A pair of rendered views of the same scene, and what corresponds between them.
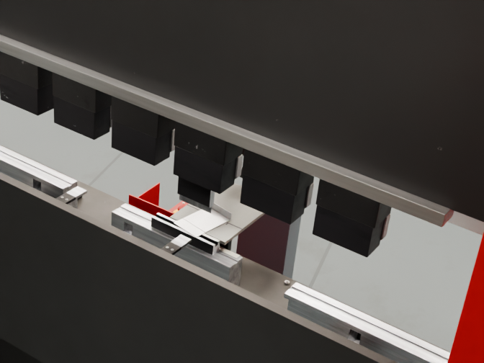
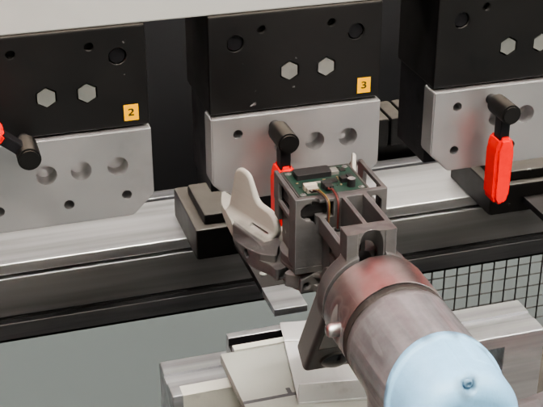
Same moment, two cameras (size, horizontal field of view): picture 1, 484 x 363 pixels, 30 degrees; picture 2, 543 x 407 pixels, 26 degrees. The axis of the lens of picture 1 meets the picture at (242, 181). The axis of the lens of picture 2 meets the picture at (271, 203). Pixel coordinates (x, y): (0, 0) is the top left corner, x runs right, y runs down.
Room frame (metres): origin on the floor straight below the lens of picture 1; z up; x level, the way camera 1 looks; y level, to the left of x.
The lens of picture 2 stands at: (2.57, -0.62, 1.64)
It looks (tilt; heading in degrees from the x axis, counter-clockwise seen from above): 27 degrees down; 133
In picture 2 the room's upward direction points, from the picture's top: straight up
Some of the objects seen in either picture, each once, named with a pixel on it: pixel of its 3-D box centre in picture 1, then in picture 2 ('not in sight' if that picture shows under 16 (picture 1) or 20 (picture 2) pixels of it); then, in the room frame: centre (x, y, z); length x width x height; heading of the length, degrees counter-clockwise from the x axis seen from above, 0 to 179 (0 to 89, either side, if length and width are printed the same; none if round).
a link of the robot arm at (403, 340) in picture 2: not in sight; (429, 383); (2.24, -0.11, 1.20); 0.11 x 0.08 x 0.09; 150
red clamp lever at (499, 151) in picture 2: not in sight; (497, 148); (2.08, 0.21, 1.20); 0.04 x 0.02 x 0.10; 150
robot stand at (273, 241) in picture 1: (265, 262); not in sight; (2.70, -0.12, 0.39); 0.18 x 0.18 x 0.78; 74
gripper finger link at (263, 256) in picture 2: not in sight; (276, 247); (2.04, -0.03, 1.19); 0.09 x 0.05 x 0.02; 172
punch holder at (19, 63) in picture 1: (29, 75); not in sight; (2.23, 0.61, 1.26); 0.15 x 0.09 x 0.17; 60
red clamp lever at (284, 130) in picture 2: not in sight; (281, 178); (1.98, 0.04, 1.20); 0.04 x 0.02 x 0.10; 150
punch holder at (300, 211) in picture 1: (277, 176); (50, 113); (1.83, -0.08, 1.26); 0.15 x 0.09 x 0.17; 60
